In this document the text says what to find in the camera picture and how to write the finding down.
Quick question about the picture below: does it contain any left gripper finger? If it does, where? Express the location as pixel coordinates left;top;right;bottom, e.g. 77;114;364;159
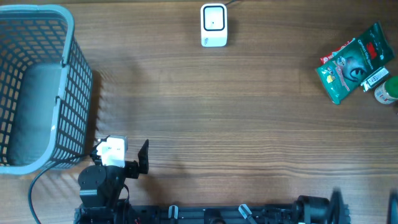
138;139;149;174
95;136;109;146

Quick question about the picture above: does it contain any red snack stick packet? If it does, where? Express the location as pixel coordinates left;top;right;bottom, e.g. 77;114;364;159
320;38;355;65

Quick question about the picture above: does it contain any green white small box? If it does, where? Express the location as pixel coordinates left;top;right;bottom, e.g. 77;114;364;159
361;67;389;92

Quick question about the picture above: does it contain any white barcode scanner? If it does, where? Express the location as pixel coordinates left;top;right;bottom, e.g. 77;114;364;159
200;3;228;47

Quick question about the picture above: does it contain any green lid jar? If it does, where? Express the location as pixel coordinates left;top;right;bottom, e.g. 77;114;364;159
374;76;398;105

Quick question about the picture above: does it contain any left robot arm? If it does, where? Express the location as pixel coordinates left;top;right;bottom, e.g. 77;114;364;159
73;135;149;224

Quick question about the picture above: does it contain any green 3M gloves package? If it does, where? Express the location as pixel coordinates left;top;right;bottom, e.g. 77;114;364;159
316;22;395;105

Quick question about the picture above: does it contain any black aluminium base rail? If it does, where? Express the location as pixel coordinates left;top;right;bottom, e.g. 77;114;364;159
73;203;351;224

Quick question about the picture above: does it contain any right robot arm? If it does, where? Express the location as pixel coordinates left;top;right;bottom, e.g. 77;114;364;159
293;189;351;224

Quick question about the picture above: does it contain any grey plastic mesh basket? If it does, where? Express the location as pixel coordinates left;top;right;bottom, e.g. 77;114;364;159
1;5;93;175

